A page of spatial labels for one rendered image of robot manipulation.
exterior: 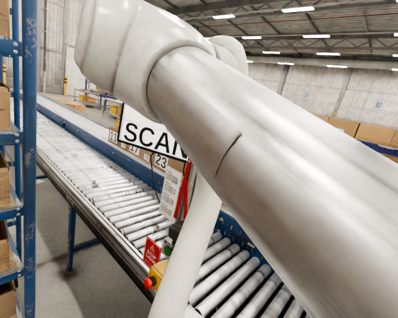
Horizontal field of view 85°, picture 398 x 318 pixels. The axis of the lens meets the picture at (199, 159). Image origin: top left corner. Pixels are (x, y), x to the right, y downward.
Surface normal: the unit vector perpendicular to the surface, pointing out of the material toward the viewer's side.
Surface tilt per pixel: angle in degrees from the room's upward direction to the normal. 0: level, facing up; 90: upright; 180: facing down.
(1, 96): 90
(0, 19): 90
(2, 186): 90
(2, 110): 90
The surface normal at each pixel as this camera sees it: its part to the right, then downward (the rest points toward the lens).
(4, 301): 0.75, 0.33
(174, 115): -0.81, 0.06
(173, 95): -0.68, -0.18
